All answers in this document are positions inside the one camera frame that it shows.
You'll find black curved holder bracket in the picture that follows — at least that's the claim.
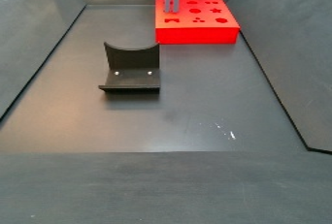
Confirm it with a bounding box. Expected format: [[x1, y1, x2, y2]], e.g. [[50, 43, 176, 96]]
[[100, 43, 161, 92]]

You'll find red shape-sorter block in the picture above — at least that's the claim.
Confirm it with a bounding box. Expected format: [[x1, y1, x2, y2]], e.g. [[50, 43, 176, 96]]
[[156, 0, 240, 45]]

